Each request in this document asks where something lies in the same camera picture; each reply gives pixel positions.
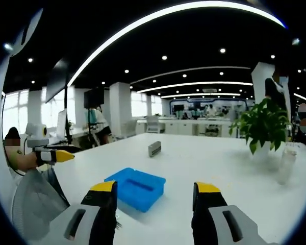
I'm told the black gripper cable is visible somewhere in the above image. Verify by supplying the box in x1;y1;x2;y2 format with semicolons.
0;95;29;177

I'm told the white table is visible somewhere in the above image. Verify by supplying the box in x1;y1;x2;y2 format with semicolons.
50;132;306;245

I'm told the grey metal block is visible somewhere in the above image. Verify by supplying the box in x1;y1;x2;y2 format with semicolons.
147;140;163;158

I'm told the person's left forearm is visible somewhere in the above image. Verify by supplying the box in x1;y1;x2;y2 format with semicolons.
6;150;39;172

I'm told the blue plastic container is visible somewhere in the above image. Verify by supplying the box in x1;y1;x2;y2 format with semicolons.
104;167;167;213

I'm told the white office chair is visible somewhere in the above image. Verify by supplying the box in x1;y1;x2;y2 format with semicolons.
145;115;161;134

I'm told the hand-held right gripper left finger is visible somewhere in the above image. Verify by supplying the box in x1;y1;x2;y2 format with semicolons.
28;180;118;245

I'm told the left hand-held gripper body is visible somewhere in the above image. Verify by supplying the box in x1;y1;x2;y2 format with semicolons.
25;122;49;149

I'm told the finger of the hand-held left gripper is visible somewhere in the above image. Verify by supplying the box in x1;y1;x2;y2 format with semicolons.
33;145;75;166

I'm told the long white office desk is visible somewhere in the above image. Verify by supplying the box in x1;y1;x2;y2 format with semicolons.
136;116;236;138

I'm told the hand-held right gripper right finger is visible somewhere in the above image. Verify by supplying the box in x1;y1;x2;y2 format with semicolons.
191;181;279;245

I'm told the person's body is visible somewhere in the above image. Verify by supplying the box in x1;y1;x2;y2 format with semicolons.
5;127;70;242

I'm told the green potted plant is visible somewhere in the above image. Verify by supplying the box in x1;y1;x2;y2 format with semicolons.
228;97;292;157

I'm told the black monitor on stand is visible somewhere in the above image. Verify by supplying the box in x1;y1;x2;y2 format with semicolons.
83;87;105;109

